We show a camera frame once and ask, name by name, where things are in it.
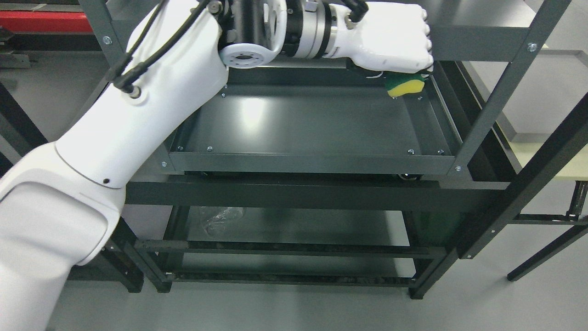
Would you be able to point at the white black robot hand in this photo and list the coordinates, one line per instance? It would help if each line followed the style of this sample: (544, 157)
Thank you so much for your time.
(391, 37)

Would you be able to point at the green yellow sponge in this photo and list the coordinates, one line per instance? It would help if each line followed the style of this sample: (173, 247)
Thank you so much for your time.
(401, 84)

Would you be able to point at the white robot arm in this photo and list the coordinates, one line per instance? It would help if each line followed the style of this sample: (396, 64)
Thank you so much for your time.
(61, 202)

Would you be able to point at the dark grey shelf cart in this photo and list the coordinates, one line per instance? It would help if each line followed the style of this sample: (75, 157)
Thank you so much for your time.
(343, 185)

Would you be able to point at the crumpled clear plastic bag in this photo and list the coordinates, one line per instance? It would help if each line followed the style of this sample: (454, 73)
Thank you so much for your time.
(214, 220)

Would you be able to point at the red bar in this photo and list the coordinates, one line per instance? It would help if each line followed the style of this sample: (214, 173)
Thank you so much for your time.
(28, 21)

